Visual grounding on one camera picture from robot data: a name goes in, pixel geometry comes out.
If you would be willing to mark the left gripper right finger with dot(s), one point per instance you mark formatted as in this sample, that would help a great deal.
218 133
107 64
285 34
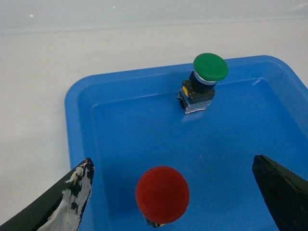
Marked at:
284 192

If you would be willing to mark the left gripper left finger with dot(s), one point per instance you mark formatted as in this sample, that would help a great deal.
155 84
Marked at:
61 207

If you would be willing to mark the red mushroom push button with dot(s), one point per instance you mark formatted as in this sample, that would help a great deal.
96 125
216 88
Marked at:
162 195

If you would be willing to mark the blue plastic tray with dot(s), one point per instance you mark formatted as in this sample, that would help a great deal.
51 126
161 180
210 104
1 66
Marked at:
128 122

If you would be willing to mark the green mushroom push button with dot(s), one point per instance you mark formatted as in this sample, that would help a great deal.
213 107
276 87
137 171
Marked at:
197 93

